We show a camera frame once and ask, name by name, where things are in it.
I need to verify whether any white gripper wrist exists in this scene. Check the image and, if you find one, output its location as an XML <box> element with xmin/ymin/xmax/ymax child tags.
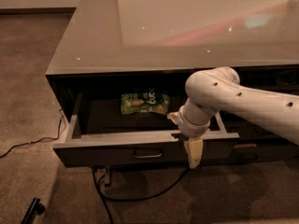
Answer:
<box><xmin>167</xmin><ymin>105</ymin><xmax>211</xmax><ymax>169</ymax></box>

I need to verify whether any black metal bar object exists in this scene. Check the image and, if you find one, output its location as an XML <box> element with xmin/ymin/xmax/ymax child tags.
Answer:
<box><xmin>21</xmin><ymin>198</ymin><xmax>46</xmax><ymax>224</ymax></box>

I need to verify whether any thick black floor cable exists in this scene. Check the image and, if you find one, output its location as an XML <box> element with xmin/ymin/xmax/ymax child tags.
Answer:
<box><xmin>92</xmin><ymin>166</ymin><xmax>191</xmax><ymax>224</ymax></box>

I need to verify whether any dark drawer cabinet glass top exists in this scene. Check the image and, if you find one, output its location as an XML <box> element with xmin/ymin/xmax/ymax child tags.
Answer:
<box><xmin>46</xmin><ymin>0</ymin><xmax>299</xmax><ymax>165</ymax></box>

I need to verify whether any green snack bag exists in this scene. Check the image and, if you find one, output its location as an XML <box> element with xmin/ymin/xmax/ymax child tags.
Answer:
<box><xmin>121</xmin><ymin>89</ymin><xmax>171</xmax><ymax>115</ymax></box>

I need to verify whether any thin black floor cable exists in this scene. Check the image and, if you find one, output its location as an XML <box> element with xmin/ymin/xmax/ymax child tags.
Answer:
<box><xmin>0</xmin><ymin>109</ymin><xmax>64</xmax><ymax>160</ymax></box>

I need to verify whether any dark drawer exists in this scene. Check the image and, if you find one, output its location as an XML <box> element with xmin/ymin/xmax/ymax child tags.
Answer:
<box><xmin>52</xmin><ymin>91</ymin><xmax>241</xmax><ymax>168</ymax></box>
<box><xmin>229</xmin><ymin>144</ymin><xmax>299</xmax><ymax>163</ymax></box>

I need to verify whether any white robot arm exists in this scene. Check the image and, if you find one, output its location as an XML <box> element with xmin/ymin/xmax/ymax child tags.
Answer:
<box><xmin>167</xmin><ymin>67</ymin><xmax>299</xmax><ymax>169</ymax></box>

